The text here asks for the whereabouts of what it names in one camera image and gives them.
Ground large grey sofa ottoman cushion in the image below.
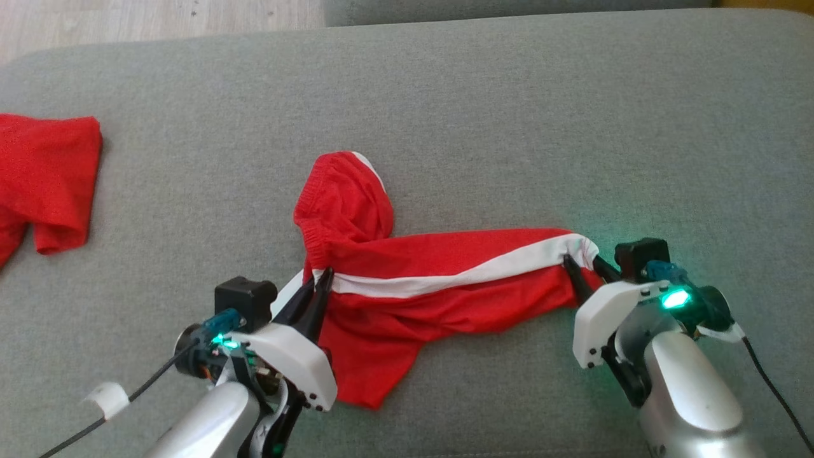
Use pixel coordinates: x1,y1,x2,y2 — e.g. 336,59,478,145
0,8,814,458

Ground white cable clip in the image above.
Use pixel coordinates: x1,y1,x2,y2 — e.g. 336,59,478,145
696,323,746,345
81,382,130,420

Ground yellow sofa back cushion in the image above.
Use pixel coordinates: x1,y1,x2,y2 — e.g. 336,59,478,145
719,0,814,16

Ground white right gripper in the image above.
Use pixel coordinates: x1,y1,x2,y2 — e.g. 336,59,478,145
563,254,691,408

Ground red shirt white sleeves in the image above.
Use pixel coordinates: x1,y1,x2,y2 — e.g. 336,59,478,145
0,113,104,269

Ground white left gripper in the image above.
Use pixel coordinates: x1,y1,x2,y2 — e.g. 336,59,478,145
223,267,338,458

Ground grey sofa seat cushion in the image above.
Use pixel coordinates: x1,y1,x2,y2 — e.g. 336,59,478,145
323,0,721,28

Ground red shorts white stripe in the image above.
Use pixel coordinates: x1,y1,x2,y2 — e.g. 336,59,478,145
270,151,602,411

